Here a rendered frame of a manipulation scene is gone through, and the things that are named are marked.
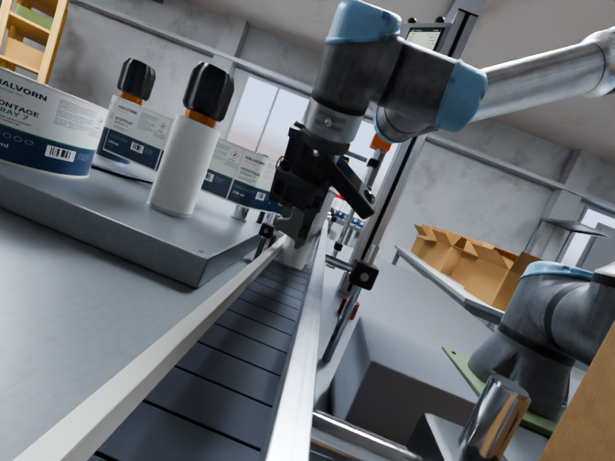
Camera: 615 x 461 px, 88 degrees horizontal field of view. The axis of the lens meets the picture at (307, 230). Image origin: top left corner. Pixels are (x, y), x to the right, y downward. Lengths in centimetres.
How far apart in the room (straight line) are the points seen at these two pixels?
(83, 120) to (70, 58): 633
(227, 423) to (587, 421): 21
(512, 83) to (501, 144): 517
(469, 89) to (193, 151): 48
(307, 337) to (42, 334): 26
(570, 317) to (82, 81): 677
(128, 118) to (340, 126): 71
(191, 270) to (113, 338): 17
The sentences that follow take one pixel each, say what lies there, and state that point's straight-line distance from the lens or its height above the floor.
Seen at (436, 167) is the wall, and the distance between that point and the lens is 539.
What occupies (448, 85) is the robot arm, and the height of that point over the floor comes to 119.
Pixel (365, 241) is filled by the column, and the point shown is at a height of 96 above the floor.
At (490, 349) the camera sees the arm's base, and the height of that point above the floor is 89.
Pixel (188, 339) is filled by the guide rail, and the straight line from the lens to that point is 23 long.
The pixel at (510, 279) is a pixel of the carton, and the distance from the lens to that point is 229.
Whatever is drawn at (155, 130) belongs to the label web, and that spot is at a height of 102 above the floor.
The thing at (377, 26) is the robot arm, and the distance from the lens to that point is 41.
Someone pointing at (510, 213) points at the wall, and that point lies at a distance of 580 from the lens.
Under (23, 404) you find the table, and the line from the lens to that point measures 30.
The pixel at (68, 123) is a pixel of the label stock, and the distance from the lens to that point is 74.
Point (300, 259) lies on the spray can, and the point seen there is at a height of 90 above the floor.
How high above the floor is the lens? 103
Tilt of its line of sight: 7 degrees down
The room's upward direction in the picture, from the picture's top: 22 degrees clockwise
